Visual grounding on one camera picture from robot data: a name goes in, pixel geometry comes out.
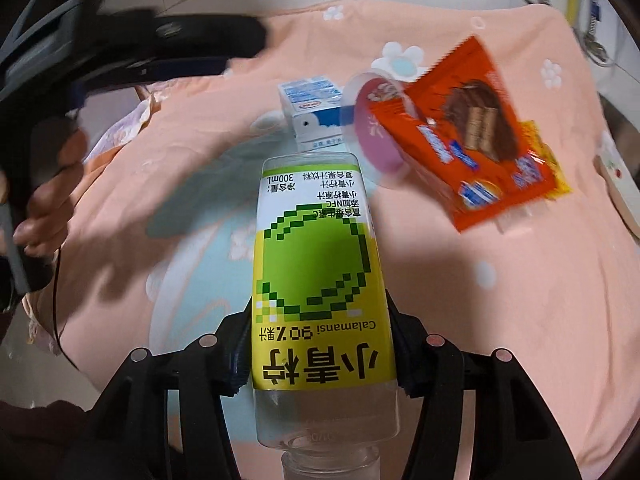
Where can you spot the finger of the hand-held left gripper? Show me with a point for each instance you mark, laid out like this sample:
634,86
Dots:
165,72
190,30

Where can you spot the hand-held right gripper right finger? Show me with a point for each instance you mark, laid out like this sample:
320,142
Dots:
407,362

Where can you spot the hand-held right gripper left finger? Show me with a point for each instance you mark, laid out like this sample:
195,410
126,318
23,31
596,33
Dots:
240,362

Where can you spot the yellow snack packet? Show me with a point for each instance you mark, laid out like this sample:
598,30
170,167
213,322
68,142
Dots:
547,160

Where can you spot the pink plastic cup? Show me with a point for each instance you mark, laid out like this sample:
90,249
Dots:
375,145

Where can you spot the peach flower printed blanket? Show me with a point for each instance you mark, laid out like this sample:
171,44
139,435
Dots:
500,310

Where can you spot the small blue white milk carton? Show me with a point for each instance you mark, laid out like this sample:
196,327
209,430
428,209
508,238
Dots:
310,110

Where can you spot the orange snack wrapper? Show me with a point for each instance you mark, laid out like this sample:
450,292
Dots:
500,110

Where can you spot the white frilled cloth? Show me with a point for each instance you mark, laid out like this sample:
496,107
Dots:
120,130

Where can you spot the green label plastic bottle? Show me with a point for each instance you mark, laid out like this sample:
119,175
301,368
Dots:
320,260

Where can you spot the white ceramic plate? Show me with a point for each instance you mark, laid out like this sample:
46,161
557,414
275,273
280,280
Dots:
620,185

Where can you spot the person's left hand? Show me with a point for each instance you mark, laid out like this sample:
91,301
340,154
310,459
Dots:
50,210

